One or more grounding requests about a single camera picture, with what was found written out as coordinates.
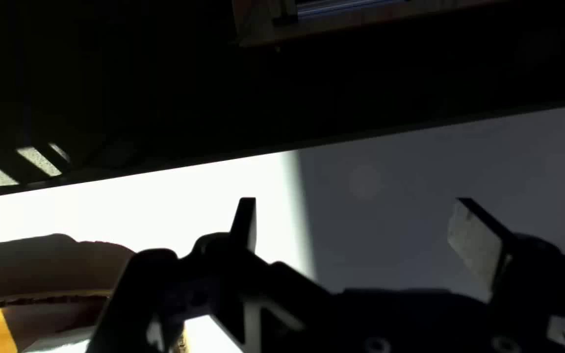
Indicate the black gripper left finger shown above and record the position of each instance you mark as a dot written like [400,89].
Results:
[231,282]

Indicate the black white striped tape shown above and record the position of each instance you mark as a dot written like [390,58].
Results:
[39,160]

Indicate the brown cardboard box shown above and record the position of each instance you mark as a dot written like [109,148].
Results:
[35,276]

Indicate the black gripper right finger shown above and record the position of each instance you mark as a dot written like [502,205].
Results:
[539,276]

